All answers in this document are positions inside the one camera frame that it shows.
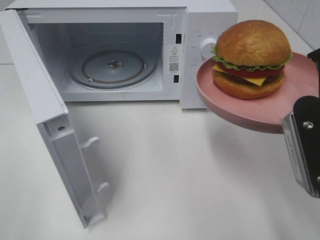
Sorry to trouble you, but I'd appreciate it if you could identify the toy hamburger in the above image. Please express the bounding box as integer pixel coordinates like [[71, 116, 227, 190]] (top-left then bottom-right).
[[212, 20, 293, 100]]

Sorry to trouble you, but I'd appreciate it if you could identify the upper white power knob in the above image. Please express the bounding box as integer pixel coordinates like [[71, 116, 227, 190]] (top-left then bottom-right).
[[200, 37, 217, 60]]

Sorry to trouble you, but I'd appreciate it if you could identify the white microwave oven body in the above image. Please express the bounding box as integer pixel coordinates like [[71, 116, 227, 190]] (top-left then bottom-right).
[[4, 0, 238, 109]]

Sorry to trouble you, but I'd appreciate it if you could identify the pink round plate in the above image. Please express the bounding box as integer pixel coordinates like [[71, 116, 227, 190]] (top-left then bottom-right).
[[196, 53, 319, 134]]

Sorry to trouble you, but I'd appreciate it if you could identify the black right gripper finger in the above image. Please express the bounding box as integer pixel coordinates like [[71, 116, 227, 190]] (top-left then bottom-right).
[[307, 48, 320, 74]]

